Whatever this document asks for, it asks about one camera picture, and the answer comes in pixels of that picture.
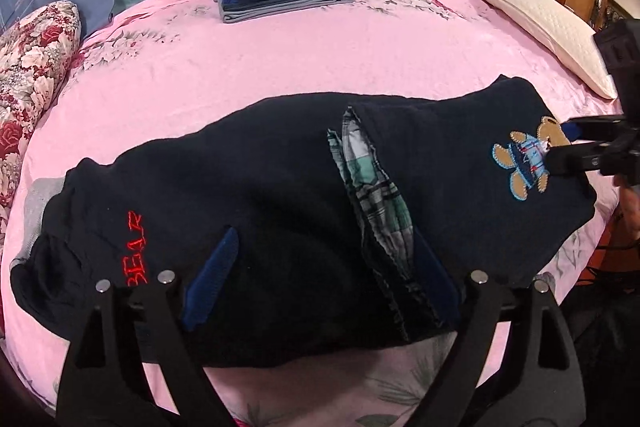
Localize cream textured pillow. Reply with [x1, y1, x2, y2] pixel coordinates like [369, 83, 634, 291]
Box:
[484, 0, 617, 100]

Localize grey folded garment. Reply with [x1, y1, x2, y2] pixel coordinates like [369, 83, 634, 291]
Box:
[214, 0, 355, 23]

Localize red floral rolled quilt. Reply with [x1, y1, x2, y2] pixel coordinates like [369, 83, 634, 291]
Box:
[0, 0, 83, 338]

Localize right hand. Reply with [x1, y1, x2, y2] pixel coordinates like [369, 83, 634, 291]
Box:
[613, 175, 640, 245]

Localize pink floral bed sheet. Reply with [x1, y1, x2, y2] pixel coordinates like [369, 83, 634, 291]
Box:
[1, 0, 620, 426]

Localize black pants grey waistband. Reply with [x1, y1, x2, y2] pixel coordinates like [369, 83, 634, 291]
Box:
[10, 77, 597, 367]

